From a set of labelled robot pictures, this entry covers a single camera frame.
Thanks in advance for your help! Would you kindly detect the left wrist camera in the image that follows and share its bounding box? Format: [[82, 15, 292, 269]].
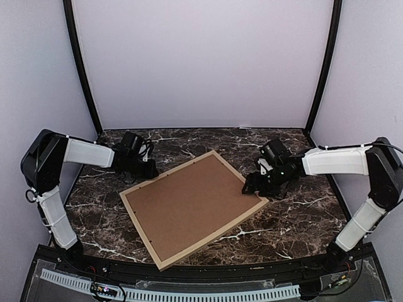
[[120, 131, 154, 162]]

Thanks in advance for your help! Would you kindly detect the white slotted cable duct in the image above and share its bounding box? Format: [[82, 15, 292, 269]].
[[40, 269, 300, 301]]

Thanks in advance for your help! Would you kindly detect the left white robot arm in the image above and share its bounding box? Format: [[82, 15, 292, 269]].
[[20, 129, 159, 274]]

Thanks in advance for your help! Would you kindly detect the left black corner post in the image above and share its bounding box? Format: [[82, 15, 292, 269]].
[[62, 0, 103, 136]]

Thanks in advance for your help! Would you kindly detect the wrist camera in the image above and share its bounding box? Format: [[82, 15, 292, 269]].
[[255, 138, 291, 176], [120, 131, 154, 162]]

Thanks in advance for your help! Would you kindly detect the light wooden picture frame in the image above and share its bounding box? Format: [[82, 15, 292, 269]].
[[118, 149, 270, 272]]

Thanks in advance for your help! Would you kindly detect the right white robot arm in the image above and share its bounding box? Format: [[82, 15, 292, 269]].
[[242, 137, 402, 273]]

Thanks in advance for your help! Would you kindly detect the right black corner post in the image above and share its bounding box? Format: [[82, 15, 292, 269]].
[[304, 0, 343, 137]]

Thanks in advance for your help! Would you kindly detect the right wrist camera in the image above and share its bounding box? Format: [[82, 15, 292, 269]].
[[255, 138, 291, 176]]

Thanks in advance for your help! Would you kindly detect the brown backing board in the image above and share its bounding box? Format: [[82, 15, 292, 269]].
[[125, 154, 264, 264]]

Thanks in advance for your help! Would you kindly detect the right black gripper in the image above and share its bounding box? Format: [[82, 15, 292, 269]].
[[242, 164, 292, 197]]

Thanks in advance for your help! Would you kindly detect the small circuit board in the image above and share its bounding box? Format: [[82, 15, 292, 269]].
[[89, 282, 118, 299]]

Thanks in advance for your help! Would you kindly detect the black front rail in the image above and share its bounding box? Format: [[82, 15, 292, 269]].
[[31, 243, 375, 284]]

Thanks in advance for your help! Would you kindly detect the black corner post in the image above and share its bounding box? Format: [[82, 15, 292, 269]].
[[62, 0, 103, 136], [304, 0, 343, 137]]

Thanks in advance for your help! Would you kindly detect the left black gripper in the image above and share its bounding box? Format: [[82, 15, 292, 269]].
[[122, 155, 159, 181]]

